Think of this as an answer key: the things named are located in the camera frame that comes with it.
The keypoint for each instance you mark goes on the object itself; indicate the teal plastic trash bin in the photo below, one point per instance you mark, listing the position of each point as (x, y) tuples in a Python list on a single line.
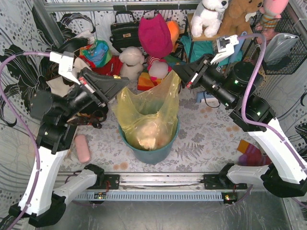
[(152, 156)]

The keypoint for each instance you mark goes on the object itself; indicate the black wire basket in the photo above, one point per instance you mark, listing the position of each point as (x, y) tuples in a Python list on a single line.
[(294, 59)]

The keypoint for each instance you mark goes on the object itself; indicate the teal folded cloth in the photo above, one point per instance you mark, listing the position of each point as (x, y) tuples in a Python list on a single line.
[(204, 47)]

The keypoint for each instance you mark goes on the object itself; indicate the brown patterned handbag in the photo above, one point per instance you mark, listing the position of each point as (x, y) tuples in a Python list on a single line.
[(92, 115)]

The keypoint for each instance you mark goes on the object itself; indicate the colourful printed bag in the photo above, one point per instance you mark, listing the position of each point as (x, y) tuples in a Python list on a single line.
[(96, 55)]

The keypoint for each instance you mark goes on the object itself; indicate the pink glasses case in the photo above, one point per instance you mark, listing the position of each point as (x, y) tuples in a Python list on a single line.
[(82, 149)]

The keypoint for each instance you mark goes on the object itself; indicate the orange plush toy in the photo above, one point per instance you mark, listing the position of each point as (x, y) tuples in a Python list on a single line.
[(174, 33)]

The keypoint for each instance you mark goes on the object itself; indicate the red cloth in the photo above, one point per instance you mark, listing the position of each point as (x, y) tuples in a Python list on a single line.
[(113, 67)]

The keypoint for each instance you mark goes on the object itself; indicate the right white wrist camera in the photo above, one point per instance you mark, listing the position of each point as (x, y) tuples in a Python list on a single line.
[(225, 47)]

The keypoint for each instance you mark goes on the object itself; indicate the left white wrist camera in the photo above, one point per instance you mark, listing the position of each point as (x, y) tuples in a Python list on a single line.
[(65, 62)]

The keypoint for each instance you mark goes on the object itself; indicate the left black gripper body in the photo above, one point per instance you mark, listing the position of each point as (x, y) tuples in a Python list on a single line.
[(90, 88)]

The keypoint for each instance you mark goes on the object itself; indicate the pink plush pig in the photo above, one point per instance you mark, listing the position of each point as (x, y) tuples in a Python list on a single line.
[(158, 68)]

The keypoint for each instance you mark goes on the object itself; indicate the rainbow striped bag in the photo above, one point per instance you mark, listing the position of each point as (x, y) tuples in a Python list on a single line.
[(144, 81)]

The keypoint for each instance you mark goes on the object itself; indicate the brown plush bear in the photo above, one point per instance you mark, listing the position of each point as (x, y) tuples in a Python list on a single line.
[(237, 15)]

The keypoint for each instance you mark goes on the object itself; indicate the black leather handbag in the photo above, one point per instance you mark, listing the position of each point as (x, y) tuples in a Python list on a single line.
[(124, 35)]

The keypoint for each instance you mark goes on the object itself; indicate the purple orange sock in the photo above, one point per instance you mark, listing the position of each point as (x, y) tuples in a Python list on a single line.
[(251, 155)]

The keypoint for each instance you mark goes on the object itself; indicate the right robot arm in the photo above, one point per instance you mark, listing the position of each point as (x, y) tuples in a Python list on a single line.
[(286, 173)]

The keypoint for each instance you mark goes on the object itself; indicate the white plush dog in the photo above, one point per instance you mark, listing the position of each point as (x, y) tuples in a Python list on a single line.
[(207, 17)]

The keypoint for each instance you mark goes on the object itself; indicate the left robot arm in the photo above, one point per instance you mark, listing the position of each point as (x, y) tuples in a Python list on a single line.
[(42, 204)]

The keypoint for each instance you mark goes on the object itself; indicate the yellow plastic trash bag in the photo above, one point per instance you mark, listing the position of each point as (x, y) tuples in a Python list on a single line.
[(149, 119)]

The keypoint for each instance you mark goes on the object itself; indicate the black metal shelf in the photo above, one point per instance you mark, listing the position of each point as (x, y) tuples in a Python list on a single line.
[(213, 39)]

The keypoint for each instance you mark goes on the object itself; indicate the cream plush sheep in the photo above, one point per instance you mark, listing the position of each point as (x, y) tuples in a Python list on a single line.
[(132, 59)]

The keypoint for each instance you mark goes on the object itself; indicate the cream canvas tote bag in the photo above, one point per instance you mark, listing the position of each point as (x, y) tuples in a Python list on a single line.
[(57, 85)]

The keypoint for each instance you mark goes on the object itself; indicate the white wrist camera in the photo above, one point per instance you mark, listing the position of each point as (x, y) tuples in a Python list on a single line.
[(225, 47), (65, 62)]

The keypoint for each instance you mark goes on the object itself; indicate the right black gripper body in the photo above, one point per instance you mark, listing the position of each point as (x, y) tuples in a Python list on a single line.
[(196, 75)]

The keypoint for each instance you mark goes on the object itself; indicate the silver foil pouch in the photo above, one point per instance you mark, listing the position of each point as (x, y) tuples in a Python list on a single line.
[(279, 46)]

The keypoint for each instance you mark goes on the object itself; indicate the pink plush toy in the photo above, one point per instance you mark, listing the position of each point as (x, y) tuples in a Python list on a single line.
[(272, 9)]

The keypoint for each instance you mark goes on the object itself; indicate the magenta fuzzy bag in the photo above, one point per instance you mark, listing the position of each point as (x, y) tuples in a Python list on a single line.
[(155, 37)]

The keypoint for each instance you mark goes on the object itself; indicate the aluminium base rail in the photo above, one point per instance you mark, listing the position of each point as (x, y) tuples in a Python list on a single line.
[(140, 182)]

